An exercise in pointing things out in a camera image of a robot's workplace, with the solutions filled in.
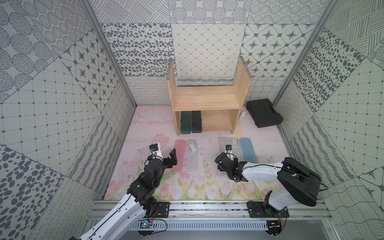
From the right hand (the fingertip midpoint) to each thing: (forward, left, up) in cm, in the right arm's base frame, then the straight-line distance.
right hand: (226, 161), depth 91 cm
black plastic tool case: (+36, -31, +4) cm, 47 cm away
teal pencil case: (+7, -15, -1) cm, 17 cm away
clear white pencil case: (+4, +21, 0) cm, 22 cm away
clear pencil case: (+8, -7, +1) cm, 11 cm away
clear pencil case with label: (+14, +1, -1) cm, 15 cm away
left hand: (-1, +34, +18) cm, 38 cm away
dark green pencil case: (+27, +27, +7) cm, 39 cm away
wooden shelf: (+21, +5, +28) cm, 35 cm away
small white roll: (+33, -15, +5) cm, 37 cm away
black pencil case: (+23, +19, +8) cm, 31 cm away
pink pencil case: (+10, +30, 0) cm, 31 cm away
